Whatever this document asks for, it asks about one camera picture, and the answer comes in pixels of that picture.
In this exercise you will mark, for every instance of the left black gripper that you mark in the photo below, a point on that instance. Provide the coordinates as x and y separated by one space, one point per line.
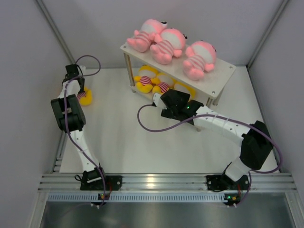
83 81

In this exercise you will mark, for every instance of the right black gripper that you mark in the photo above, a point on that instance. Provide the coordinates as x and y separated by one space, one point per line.
166 113

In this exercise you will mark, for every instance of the yellow plush toy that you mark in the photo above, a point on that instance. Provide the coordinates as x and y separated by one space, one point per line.
179 86
144 79
162 83

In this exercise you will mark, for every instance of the yellow plush toy wall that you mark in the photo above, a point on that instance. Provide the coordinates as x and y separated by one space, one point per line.
85 98

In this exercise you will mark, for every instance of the pink plush toy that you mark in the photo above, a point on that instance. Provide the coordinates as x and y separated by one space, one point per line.
143 38
168 44
201 58

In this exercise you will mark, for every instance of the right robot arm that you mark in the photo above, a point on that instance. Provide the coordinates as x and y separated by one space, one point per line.
253 139

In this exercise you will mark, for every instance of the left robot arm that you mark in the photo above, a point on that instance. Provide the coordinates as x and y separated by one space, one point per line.
71 119

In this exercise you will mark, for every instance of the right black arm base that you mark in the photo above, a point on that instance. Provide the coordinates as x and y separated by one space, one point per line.
222 182

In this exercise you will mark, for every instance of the white two-tier shelf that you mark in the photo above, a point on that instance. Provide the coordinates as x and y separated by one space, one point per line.
207 79

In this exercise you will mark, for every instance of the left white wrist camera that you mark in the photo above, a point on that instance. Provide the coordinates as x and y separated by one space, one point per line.
81 69

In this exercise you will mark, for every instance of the aluminium mounting rail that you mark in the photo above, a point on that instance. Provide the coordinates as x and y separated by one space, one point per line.
276 182

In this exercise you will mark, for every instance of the grey slotted cable duct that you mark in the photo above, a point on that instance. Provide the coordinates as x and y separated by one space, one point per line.
137 197

